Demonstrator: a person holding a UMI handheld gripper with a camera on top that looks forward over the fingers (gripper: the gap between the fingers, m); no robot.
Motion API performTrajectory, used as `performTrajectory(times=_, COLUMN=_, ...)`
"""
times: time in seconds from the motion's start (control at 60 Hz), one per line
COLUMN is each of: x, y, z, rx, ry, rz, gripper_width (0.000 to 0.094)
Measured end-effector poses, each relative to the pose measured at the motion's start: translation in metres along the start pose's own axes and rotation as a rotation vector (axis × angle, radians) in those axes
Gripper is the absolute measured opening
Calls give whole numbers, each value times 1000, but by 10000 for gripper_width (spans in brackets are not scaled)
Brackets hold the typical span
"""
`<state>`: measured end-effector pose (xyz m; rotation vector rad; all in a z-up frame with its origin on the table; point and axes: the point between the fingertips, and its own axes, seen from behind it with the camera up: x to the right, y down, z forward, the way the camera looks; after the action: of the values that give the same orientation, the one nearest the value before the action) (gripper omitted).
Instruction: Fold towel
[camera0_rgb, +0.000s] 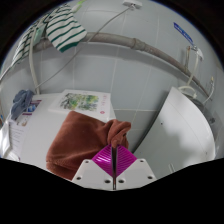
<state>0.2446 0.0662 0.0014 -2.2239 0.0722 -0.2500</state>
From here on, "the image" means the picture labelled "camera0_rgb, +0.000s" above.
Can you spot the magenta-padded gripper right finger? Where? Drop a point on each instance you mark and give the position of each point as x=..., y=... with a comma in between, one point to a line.
x=135, y=175

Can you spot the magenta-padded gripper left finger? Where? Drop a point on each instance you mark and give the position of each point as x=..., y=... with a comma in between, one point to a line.
x=95, y=176

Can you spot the grey wall pipe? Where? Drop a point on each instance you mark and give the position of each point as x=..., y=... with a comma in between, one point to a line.
x=133, y=43

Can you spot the landscape print booklet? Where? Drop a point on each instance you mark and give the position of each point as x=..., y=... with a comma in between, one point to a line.
x=80, y=101

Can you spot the white wall socket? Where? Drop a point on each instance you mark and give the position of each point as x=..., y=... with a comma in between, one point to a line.
x=132, y=4

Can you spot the crumpled blue-grey cloth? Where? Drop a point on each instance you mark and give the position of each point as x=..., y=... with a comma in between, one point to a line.
x=21, y=103

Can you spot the blue wall sign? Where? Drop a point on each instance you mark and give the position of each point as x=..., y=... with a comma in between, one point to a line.
x=183, y=33

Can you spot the chrome wall faucet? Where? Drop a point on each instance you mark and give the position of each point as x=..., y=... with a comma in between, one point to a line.
x=196, y=50

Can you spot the brown towel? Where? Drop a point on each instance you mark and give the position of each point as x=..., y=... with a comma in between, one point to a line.
x=76, y=143

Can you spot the green-striped white garment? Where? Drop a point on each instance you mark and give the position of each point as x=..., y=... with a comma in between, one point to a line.
x=63, y=31

